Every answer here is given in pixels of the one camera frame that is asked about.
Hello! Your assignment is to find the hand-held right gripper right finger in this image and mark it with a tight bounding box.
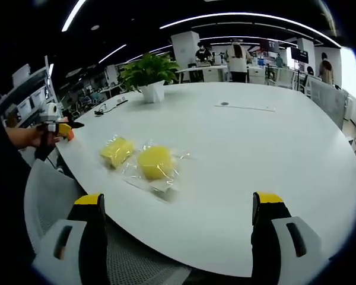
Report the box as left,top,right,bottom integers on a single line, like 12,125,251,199
250,191,325,285

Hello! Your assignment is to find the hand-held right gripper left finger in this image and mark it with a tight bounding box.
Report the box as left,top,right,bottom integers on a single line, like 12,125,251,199
31,192,109,285

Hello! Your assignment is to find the square yellow silicone block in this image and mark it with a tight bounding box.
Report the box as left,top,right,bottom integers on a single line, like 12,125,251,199
98,134,137,170

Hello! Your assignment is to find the round yellow silicone block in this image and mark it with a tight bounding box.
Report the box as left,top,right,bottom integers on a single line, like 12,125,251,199
122,141,194,203

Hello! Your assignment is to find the person's left hand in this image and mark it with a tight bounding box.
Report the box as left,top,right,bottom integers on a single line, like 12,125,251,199
5,124,61,149

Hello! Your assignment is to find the storage shelf with bins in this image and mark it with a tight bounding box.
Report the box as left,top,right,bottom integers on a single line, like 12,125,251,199
0,63,59,127

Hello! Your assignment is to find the white mesh office chair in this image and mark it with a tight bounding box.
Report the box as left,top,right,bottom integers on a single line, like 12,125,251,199
23,160,194,285

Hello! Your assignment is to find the person's dark clothing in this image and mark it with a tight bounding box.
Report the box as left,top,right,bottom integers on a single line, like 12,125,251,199
0,88,38,268

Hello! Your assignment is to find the green potted plant white pot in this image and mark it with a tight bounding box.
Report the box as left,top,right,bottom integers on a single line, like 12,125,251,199
117,52,182,105

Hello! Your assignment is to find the white office desk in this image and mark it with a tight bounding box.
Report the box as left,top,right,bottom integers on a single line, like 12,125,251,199
175,64,266,84

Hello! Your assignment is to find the black cable on table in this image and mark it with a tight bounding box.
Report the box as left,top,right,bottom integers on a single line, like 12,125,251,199
94,99,129,117

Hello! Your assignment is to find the table cable slot cover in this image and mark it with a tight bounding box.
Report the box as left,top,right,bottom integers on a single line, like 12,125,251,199
214,101,276,113

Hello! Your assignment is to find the dark wall screen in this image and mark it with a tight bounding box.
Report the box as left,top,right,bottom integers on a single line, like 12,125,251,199
290,46,310,64

